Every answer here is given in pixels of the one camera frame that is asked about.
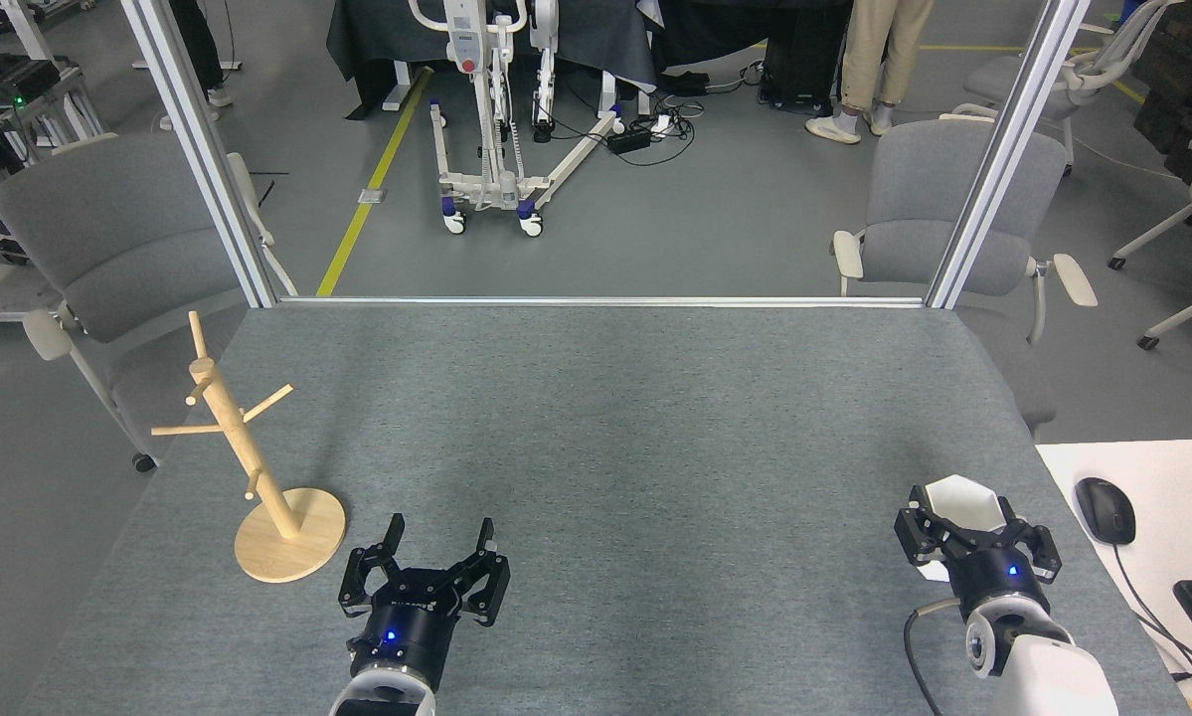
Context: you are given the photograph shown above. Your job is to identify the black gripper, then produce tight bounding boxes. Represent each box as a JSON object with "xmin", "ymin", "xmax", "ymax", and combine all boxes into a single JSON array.
[
  {"xmin": 894, "ymin": 485, "xmax": 1063, "ymax": 623},
  {"xmin": 338, "ymin": 513, "xmax": 511, "ymax": 692}
]

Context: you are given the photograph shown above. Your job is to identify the metal equipment cart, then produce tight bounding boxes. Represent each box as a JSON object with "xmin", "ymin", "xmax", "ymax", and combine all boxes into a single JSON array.
[{"xmin": 0, "ymin": 55, "xmax": 109, "ymax": 269}]

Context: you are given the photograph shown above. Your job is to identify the wooden cup rack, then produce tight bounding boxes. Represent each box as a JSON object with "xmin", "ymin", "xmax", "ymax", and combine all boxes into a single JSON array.
[{"xmin": 150, "ymin": 310, "xmax": 348, "ymax": 584}]

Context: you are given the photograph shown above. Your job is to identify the black computer mouse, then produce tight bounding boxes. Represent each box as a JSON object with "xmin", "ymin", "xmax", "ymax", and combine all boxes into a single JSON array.
[{"xmin": 1074, "ymin": 476, "xmax": 1137, "ymax": 546}]

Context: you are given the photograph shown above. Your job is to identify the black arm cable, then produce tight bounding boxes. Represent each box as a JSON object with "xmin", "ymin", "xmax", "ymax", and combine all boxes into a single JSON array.
[{"xmin": 904, "ymin": 600, "xmax": 962, "ymax": 716}]

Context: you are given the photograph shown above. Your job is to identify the grey chair with beige armrests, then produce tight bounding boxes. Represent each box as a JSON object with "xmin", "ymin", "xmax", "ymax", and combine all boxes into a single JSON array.
[
  {"xmin": 832, "ymin": 114, "xmax": 1099, "ymax": 439},
  {"xmin": 0, "ymin": 132, "xmax": 298, "ymax": 473}
]

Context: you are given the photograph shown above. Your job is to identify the dark grey table cloth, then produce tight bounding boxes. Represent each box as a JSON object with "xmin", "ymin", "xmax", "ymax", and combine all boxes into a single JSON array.
[{"xmin": 324, "ymin": 0, "xmax": 661, "ymax": 120}]

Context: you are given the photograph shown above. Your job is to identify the black mouse cable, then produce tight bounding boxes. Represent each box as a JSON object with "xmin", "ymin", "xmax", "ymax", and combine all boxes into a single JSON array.
[{"xmin": 1112, "ymin": 542, "xmax": 1192, "ymax": 697}]

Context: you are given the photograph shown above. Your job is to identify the white stand on wheels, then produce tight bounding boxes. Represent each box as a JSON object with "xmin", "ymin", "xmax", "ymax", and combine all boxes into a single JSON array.
[{"xmin": 407, "ymin": 0, "xmax": 628, "ymax": 238}]

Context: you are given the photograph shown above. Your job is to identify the white hexagonal cup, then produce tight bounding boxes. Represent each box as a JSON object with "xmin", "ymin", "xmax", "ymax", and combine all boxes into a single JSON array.
[{"xmin": 912, "ymin": 474, "xmax": 1009, "ymax": 583}]

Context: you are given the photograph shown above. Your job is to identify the black case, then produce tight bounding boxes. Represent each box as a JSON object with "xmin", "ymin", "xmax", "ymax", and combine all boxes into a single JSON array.
[{"xmin": 760, "ymin": 30, "xmax": 847, "ymax": 112}]

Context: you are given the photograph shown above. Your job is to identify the dark stacked crates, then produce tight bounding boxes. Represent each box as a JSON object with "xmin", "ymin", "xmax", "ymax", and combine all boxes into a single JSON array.
[{"xmin": 1132, "ymin": 0, "xmax": 1192, "ymax": 182}]

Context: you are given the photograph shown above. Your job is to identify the silver aluminium post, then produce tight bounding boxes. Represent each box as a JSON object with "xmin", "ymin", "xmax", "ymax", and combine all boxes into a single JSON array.
[
  {"xmin": 924, "ymin": 0, "xmax": 1094, "ymax": 311},
  {"xmin": 118, "ymin": 0, "xmax": 280, "ymax": 309}
]

